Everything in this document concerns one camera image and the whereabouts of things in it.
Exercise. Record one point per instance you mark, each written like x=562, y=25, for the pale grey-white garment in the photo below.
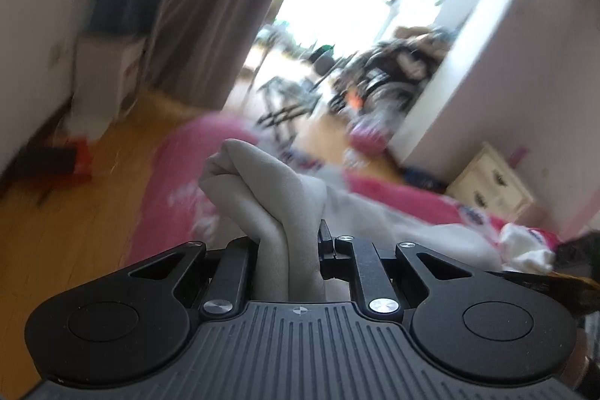
x=262, y=194

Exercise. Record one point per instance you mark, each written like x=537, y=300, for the pink bag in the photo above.
x=370, y=140

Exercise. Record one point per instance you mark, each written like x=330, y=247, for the red box black lid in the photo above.
x=51, y=158

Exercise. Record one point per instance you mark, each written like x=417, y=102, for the pink floral blanket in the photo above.
x=173, y=194

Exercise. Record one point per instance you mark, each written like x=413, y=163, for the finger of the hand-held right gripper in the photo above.
x=539, y=280

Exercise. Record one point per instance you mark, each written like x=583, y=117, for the cream nightstand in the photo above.
x=492, y=184

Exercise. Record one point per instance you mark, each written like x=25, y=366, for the black folding stand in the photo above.
x=286, y=109

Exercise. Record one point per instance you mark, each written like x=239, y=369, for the white cardboard box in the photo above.
x=108, y=76

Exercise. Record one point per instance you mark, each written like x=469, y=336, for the wheelchair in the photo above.
x=389, y=72

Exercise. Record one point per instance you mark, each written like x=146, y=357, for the crumpled white shirt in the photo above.
x=525, y=247

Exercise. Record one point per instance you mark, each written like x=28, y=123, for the grey office chair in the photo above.
x=323, y=60

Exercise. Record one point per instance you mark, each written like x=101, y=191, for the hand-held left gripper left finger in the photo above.
x=236, y=264

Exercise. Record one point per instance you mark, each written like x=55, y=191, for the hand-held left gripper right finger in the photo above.
x=326, y=247

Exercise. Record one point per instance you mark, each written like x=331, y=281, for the grey-brown curtain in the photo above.
x=211, y=6

